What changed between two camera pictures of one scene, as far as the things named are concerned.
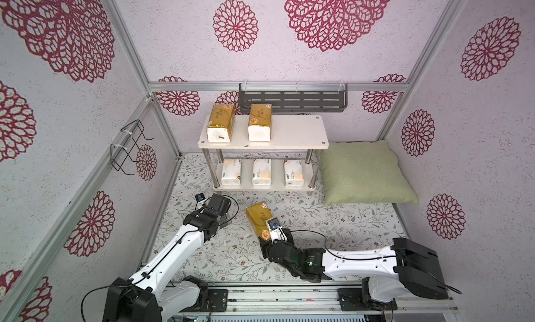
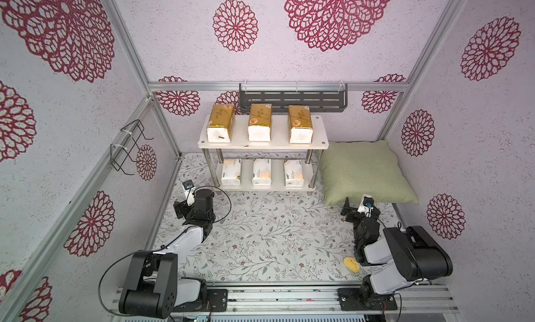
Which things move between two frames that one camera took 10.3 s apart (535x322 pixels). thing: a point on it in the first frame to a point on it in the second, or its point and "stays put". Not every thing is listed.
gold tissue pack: (258, 213) to (300, 126)
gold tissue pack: (260, 122) stays put
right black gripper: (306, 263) to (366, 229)
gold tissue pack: (221, 123) stays put
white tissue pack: (293, 173) stays put
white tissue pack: (232, 172) stays put
